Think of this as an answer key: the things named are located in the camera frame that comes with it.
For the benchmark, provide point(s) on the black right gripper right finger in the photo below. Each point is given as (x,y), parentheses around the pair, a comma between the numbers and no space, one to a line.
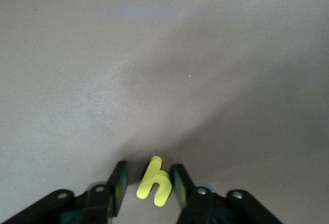
(200,206)

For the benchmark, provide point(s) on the yellow foam letter h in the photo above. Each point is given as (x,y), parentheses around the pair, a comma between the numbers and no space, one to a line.
(150,180)

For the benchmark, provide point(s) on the brown table cover sheet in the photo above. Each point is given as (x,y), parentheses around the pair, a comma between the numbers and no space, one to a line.
(154,54)

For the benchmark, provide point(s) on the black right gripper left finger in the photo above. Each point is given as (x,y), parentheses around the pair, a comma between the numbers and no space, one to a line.
(102,203)

